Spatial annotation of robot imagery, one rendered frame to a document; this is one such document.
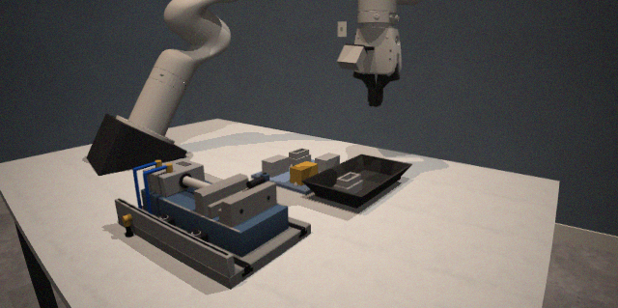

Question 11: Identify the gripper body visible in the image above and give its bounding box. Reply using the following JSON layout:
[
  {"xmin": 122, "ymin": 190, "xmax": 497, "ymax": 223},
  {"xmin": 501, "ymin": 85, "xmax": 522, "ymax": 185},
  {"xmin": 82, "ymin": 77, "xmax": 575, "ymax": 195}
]
[{"xmin": 354, "ymin": 25, "xmax": 402, "ymax": 74}]

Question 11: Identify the orange rectangular block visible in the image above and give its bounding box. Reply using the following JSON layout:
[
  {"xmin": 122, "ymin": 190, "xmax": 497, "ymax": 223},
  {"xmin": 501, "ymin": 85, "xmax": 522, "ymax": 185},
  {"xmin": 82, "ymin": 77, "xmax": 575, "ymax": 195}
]
[{"xmin": 290, "ymin": 161, "xmax": 318, "ymax": 185}]

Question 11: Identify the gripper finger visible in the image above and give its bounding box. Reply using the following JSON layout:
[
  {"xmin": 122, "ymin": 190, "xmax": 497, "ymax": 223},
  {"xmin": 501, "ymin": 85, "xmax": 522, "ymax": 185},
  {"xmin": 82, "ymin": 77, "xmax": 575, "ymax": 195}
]
[
  {"xmin": 353, "ymin": 72, "xmax": 376, "ymax": 106},
  {"xmin": 373, "ymin": 65, "xmax": 400, "ymax": 107}
]

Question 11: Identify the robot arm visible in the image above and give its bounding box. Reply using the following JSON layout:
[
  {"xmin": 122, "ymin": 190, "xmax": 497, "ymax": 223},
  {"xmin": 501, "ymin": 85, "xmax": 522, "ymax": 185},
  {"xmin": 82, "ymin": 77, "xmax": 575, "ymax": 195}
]
[{"xmin": 116, "ymin": 0, "xmax": 422, "ymax": 145}]

